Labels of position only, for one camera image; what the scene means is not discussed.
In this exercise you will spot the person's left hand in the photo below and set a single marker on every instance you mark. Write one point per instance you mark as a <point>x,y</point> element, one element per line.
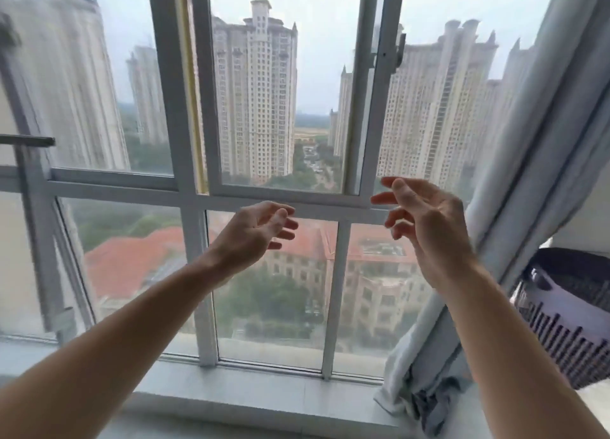
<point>238,243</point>

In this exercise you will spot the light grey curtain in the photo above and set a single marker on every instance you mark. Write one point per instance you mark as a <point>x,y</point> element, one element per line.
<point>533,143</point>

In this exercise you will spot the person's left thumb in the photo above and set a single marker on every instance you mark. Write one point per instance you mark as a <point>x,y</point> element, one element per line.
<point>279,207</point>

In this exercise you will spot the person's left little finger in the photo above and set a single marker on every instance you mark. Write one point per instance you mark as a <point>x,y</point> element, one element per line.
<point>275,245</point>

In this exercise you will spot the person's left middle finger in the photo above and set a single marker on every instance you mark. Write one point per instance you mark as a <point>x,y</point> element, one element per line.
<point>291,224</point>

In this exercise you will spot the person's left forearm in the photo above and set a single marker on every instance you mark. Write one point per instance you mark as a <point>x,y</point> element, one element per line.
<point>105,353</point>

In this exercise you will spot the white window sill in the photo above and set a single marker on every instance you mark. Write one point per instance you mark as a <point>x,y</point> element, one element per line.
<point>267,395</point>

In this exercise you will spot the dark slatted laundry basket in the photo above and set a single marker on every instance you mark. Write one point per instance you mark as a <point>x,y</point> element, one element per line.
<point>567,319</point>

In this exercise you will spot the white window frame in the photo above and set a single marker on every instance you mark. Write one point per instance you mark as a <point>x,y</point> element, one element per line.
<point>181,119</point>

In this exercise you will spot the person's right hand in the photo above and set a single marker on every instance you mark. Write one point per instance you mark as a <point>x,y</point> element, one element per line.
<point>438,233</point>

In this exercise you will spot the person's right forearm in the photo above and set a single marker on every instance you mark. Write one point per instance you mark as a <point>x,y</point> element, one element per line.
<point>505,357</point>

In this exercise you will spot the grey metal bar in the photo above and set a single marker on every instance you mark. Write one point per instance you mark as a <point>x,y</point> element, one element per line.
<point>26,140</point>

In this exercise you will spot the person's right middle finger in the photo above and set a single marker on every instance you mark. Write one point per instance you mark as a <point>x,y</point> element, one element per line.
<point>396,214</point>

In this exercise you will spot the person's right thumb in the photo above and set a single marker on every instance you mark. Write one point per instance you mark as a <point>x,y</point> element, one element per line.
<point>405,184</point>

